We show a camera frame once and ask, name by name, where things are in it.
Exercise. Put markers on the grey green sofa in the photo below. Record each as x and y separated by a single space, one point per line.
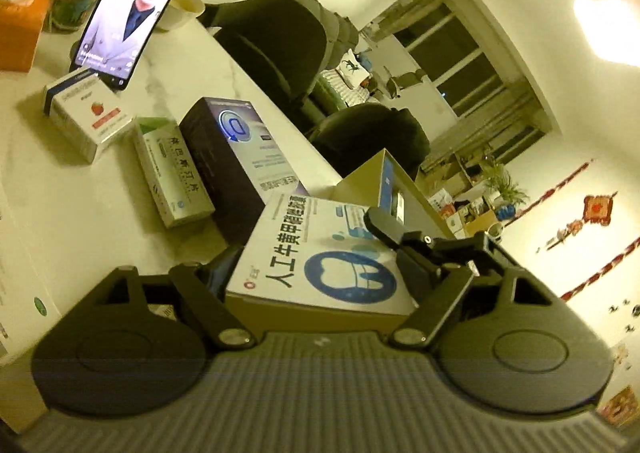
340 23

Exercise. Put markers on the deer print cushion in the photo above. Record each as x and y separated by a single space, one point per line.
347 70

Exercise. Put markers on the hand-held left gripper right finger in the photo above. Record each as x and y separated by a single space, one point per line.
415 278

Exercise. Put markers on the window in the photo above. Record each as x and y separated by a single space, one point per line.
450 53

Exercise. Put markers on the large blue box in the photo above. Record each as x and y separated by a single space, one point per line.
390 183

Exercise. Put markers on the white fridge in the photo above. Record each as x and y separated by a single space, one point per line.
622 403

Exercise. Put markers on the dark purple box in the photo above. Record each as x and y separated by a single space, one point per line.
215 158

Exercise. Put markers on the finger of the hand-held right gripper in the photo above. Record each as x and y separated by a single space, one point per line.
385 223

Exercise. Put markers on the orange tissue box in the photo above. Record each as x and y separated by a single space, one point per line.
20 28

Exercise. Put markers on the beige cardboard box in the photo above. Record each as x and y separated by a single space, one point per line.
360 183

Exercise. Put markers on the grey office chair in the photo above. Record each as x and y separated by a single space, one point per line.
400 83

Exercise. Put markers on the red couplet strip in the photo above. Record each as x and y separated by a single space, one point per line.
550 193
600 268

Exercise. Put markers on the cluttered wooden shelf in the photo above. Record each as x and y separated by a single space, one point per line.
465 213

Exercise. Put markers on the white green medicine box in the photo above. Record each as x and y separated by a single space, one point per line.
170 173

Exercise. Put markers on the beige curtain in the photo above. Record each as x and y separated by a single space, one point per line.
490 133

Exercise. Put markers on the cream bowl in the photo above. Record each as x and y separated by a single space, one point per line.
185 8

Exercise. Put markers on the white box green dot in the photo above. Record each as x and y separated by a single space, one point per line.
25 283

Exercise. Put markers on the red knot wall ornament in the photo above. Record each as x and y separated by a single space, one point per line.
597 208

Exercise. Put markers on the dark green armchair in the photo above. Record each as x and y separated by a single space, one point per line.
270 43

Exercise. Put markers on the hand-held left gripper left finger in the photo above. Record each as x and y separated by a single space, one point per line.
222 273

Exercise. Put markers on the square ceiling light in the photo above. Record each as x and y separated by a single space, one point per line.
605 23

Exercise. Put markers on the black chair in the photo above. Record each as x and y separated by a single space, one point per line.
370 133

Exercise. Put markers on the potted green plant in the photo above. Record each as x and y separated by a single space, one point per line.
502 183

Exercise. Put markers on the white box blue tooth print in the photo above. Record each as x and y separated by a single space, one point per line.
310 258

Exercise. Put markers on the smartphone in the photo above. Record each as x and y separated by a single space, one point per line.
135 8

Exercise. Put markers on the small white strawberry print box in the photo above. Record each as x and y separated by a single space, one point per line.
85 118

